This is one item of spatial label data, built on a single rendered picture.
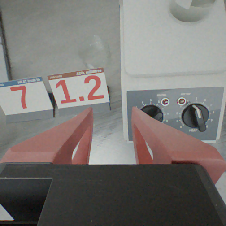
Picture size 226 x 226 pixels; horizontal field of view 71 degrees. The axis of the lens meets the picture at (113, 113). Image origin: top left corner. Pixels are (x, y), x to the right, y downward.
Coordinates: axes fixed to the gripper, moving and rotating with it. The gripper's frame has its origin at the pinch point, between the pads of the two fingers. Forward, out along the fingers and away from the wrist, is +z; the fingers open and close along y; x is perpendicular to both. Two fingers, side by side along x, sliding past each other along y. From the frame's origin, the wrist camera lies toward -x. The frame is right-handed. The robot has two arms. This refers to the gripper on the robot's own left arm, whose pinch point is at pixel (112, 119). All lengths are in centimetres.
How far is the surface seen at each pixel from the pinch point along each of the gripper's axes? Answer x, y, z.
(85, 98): 5.9, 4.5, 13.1
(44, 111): 8.4, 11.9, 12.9
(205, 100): 2.5, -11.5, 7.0
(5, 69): 3.1, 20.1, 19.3
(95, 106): 7.1, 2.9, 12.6
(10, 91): 4.7, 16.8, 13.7
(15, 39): -1.0, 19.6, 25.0
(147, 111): 4.1, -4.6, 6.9
